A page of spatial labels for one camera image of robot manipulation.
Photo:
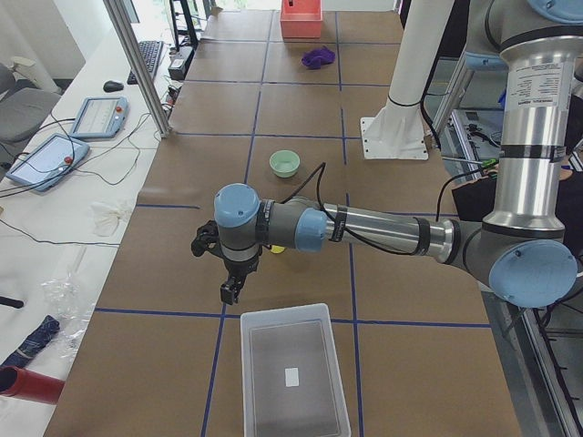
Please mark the dark blue folded umbrella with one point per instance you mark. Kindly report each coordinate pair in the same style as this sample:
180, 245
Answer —
33, 344

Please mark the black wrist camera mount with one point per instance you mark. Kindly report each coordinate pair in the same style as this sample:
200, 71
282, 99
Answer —
207, 240

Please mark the aluminium frame post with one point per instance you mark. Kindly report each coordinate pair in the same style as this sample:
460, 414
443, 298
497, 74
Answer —
123, 27

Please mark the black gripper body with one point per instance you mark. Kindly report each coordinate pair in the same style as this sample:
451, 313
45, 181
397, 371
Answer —
240, 268

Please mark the red cylinder tube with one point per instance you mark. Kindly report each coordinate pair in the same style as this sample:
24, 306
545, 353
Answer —
28, 385

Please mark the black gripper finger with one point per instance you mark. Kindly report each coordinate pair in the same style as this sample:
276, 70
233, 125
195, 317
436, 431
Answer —
238, 285
227, 291

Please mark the white crumpled cloth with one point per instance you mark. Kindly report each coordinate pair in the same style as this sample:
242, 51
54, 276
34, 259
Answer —
107, 217

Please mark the black keyboard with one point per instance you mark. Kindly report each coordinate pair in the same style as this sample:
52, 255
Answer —
151, 52

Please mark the yellow plastic cup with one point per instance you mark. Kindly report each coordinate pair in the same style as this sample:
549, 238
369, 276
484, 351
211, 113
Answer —
276, 249

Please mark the black small box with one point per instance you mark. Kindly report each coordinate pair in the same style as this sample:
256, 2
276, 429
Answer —
180, 63

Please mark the black computer mouse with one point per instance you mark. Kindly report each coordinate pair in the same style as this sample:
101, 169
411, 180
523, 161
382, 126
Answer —
111, 86

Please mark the pink plastic bin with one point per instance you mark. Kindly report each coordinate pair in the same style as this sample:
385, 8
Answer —
301, 18

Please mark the person in black shirt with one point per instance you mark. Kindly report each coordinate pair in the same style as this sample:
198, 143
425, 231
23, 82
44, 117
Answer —
474, 200

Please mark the clear plastic storage box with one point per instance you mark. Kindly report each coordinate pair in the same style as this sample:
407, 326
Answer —
300, 336

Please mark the clear crumpled plastic bag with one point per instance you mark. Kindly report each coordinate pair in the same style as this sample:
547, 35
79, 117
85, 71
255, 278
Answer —
67, 303

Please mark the purple cloth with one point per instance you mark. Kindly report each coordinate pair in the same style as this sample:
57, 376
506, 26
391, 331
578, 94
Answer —
319, 57

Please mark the blue teach pendant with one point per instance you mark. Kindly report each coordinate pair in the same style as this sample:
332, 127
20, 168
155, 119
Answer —
100, 118
48, 163

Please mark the far blue teach pendant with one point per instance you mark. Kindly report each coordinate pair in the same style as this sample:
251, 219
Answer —
100, 118

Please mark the white label in box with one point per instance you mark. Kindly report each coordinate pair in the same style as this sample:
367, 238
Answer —
291, 377

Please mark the grey office chair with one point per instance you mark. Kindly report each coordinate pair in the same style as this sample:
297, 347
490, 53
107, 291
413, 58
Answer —
24, 108

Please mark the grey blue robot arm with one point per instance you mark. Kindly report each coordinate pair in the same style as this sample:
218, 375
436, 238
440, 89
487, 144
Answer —
517, 250

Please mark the green plastic bowl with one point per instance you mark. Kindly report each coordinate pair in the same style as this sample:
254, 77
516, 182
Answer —
284, 163

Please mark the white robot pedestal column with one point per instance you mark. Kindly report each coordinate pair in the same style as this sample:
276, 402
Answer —
397, 131

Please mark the near blue teach pendant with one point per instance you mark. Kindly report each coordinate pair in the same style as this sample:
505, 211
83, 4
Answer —
48, 163

